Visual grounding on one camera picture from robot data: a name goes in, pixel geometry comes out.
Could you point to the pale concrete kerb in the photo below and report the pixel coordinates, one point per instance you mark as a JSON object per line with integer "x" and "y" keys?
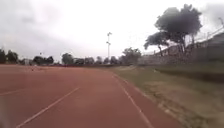
{"x": 156, "y": 103}

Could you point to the patchy grass strip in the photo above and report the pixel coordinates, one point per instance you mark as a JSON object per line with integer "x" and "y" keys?
{"x": 186, "y": 93}

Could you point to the row of distant trees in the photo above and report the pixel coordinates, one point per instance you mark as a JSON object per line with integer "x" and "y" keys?
{"x": 73, "y": 60}

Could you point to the large dark tree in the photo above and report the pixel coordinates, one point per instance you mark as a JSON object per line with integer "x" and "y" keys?
{"x": 180, "y": 21}

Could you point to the small dark tree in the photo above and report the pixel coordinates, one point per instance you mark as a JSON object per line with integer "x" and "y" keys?
{"x": 156, "y": 39}

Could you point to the grey concrete wall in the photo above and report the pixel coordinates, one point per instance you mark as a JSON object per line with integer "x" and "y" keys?
{"x": 200, "y": 53}

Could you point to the red running track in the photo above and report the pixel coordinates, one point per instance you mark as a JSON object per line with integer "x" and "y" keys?
{"x": 83, "y": 103}

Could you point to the tall floodlight pole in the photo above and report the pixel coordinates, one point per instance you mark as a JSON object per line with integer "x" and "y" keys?
{"x": 108, "y": 45}

